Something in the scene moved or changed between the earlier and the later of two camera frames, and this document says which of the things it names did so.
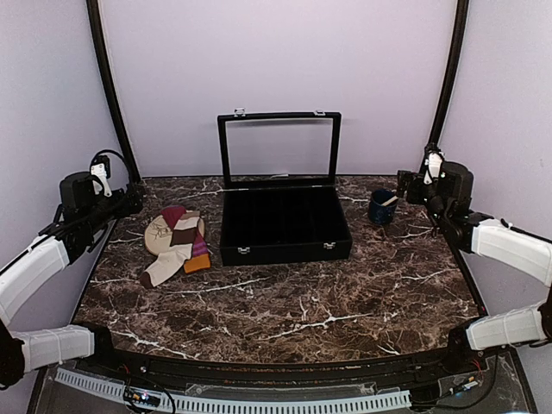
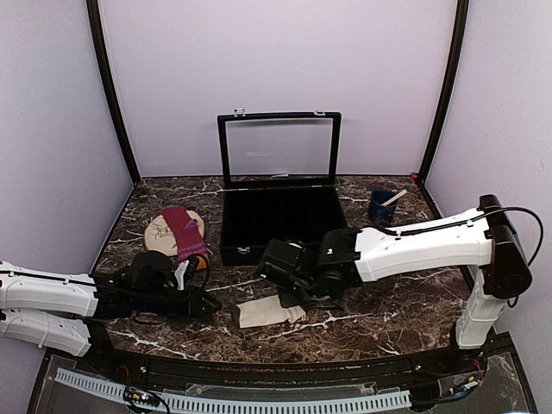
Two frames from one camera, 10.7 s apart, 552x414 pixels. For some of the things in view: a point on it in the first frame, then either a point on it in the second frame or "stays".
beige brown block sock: (178, 253) → (264, 311)
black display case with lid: (280, 203) stays
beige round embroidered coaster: (158, 235) stays
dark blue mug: (379, 214) stays
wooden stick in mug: (390, 201) stays
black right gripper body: (415, 196) → (306, 290)
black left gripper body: (122, 210) → (153, 303)
